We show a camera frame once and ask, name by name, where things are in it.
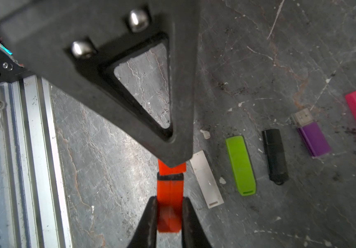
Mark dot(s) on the black usb drive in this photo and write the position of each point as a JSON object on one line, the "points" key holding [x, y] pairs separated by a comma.
{"points": [[275, 155]]}

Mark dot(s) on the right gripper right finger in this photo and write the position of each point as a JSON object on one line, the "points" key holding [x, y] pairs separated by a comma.
{"points": [[193, 235]]}

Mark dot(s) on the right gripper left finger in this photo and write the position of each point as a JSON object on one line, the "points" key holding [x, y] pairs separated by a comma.
{"points": [[145, 235]]}

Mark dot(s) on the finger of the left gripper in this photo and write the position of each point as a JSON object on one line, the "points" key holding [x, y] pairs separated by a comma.
{"points": [[77, 45]]}

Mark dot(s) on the white usb drive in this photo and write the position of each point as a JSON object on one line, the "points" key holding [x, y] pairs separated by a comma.
{"points": [[206, 180]]}

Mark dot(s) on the red usb drive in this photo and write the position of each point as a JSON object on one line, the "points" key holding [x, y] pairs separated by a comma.
{"points": [[170, 190]]}

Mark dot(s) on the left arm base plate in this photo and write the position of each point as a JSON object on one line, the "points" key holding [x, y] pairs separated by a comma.
{"points": [[10, 72]]}

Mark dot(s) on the green usb drive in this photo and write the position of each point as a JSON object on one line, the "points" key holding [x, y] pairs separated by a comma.
{"points": [[241, 165]]}

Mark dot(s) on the purple usb drive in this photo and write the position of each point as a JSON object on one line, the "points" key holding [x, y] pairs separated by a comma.
{"points": [[310, 133]]}

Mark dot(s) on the red usb cap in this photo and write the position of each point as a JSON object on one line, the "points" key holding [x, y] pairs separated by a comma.
{"points": [[165, 170]]}

